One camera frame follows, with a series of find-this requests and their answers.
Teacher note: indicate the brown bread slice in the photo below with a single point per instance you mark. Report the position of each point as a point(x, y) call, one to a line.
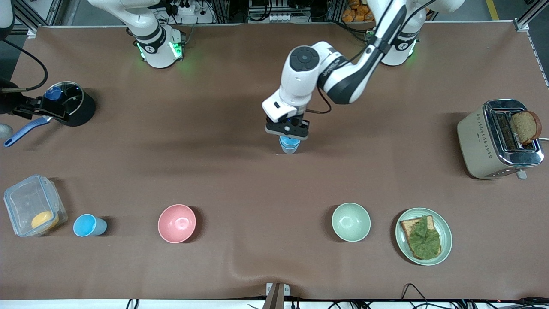
point(525, 126)

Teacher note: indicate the metal table edge bracket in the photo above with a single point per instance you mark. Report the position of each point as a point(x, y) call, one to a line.
point(274, 298)

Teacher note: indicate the orange snack bags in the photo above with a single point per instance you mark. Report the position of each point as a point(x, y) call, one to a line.
point(356, 13)

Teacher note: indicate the pale green bowl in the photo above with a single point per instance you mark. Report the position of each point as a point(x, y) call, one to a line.
point(351, 222)

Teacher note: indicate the green lettuce leaf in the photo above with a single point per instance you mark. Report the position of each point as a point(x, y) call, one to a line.
point(424, 240)

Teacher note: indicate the clear plastic food container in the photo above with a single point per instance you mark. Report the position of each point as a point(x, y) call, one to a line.
point(25, 201)

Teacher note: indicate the brown table cloth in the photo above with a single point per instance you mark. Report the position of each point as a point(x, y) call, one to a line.
point(274, 193)

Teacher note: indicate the yellow round food piece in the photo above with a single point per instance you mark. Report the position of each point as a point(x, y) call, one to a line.
point(44, 220)

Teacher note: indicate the aluminium frame profile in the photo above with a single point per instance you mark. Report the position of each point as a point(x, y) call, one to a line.
point(36, 17)
point(529, 15)

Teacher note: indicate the beige chrome toaster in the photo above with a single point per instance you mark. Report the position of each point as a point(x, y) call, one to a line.
point(476, 146)

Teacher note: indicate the glass lid blue knob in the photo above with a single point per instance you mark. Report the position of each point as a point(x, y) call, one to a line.
point(73, 96)

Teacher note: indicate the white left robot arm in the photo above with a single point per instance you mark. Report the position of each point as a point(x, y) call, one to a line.
point(304, 77)

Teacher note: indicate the white power strip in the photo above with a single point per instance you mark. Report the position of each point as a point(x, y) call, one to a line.
point(281, 18)

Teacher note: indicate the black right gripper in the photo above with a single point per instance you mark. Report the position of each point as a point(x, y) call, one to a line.
point(9, 104)

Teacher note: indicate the power strip with plugs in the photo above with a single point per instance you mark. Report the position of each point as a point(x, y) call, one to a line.
point(184, 6)

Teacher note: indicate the pale green plate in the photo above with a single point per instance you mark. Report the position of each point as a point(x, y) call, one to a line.
point(446, 229)

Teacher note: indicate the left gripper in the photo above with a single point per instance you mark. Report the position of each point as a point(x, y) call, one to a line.
point(295, 121)

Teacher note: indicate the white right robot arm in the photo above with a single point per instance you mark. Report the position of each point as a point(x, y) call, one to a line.
point(154, 43)

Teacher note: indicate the toast slice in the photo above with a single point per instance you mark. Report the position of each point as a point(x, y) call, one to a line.
point(406, 225)

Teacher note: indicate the blue plastic cup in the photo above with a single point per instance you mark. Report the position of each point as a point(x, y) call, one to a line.
point(88, 226)
point(291, 143)
point(290, 150)

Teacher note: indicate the pink bowl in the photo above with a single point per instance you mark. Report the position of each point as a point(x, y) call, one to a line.
point(176, 223)

